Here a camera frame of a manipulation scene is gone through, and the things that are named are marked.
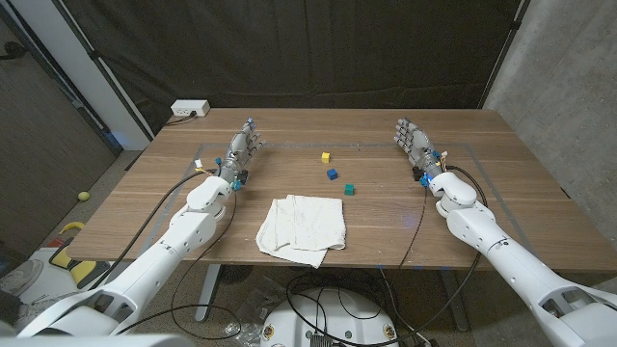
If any grey sneaker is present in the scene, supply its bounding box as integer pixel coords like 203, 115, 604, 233
0, 258, 44, 296

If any grey table leg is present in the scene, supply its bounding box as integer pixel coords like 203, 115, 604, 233
441, 269, 471, 333

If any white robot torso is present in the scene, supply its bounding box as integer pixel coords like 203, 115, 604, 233
0, 334, 194, 347

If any clear plastic bag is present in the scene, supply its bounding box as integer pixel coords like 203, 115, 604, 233
224, 277, 290, 347

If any white cloth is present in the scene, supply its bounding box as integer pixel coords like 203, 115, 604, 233
255, 194, 347, 269

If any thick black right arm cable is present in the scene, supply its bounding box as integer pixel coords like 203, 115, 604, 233
380, 165, 489, 347

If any black power strip cord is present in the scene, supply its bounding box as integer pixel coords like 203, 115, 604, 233
166, 111, 198, 127

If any thin black arm wire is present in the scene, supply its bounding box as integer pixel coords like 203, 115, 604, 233
115, 191, 243, 341
380, 185, 429, 338

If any thin black right arm wire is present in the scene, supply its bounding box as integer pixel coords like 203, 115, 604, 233
380, 185, 429, 338

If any black round floor object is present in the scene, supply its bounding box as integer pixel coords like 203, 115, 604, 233
219, 263, 255, 285

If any white power strip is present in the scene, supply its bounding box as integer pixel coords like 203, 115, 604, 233
170, 98, 211, 118

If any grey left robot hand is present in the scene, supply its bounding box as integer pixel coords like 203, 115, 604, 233
214, 118, 265, 192

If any black backdrop stand pole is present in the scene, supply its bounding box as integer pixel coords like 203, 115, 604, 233
50, 0, 156, 142
478, 0, 531, 110

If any yellow and black floor device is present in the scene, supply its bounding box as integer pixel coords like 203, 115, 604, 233
47, 221, 112, 290

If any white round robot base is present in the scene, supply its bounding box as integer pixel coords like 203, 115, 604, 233
259, 287, 400, 347

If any black backdrop curtain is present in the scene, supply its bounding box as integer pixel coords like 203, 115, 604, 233
52, 0, 531, 137

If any white table leg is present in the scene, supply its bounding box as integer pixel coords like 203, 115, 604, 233
195, 263, 223, 323

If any thin black left arm wire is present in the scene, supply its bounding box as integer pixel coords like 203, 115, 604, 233
115, 191, 243, 341

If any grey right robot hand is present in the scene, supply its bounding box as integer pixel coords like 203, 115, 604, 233
393, 118, 447, 189

